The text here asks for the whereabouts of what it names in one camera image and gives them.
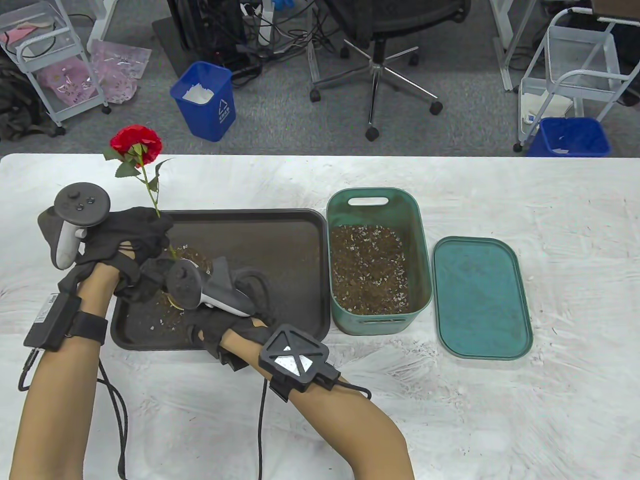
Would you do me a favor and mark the person's left forearm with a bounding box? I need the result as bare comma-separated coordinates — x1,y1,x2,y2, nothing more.
10,262,121,480

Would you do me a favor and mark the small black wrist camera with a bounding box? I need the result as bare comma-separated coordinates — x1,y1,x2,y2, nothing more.
132,257,173,303
217,350,252,372

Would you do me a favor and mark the white desk leg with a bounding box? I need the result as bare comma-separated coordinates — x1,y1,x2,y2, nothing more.
87,0,121,51
490,0,538,92

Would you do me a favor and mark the brown potting mix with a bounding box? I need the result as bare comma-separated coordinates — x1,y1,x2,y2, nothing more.
150,224,411,347

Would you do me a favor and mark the green bin lid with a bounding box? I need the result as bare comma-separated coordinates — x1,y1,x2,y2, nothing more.
432,236,534,360

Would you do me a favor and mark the pink paper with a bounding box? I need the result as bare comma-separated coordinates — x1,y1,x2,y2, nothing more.
0,25,38,46

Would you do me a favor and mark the brown cardboard box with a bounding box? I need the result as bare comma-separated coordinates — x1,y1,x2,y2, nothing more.
592,0,640,23

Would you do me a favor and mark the person's right hand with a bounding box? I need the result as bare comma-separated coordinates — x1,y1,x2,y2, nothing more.
185,257,278,371

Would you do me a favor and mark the black box with white label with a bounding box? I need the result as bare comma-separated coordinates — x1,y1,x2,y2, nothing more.
23,292,108,352

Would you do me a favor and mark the black cable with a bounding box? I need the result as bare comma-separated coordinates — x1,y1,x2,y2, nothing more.
17,350,128,480
256,377,373,480

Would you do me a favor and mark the black office chair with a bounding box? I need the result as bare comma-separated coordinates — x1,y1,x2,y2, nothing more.
307,0,472,142

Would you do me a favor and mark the white wire cart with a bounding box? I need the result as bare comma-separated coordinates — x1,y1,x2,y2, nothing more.
0,0,112,127
513,7,640,153

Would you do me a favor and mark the black backpack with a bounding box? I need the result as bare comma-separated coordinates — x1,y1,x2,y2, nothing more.
0,54,67,142

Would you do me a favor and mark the blue trash bin white symbol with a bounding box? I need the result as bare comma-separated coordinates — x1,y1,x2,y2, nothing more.
169,61,237,143

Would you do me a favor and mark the green plastic bin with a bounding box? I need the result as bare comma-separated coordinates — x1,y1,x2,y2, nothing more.
326,187,433,335

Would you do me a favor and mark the black computer tower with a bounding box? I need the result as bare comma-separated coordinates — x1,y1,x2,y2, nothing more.
166,0,251,71

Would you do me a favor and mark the person's left hand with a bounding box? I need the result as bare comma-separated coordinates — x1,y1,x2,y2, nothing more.
37,206,175,303

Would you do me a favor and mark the bundle of black cables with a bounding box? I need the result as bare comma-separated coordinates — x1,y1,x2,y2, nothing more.
220,0,351,76

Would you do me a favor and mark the black floor mat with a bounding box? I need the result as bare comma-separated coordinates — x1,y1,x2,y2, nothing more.
151,17,201,78

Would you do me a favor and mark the grey handheld controller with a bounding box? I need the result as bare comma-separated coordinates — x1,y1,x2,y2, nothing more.
52,182,111,271
166,256,276,326

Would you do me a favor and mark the dark brown tray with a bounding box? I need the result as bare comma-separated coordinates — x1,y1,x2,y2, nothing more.
111,208,332,351

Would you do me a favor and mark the pink plastic bag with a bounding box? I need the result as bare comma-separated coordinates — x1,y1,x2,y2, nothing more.
39,56,96,106
90,40,152,105

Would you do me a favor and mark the person's right forearm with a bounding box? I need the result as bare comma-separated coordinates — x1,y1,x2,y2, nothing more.
220,327,416,480

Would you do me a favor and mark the red artificial rose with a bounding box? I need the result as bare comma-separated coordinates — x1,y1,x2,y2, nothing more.
102,125,181,261

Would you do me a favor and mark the black lattice wrist mount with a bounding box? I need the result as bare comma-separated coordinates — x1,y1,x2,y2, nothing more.
258,324,342,402

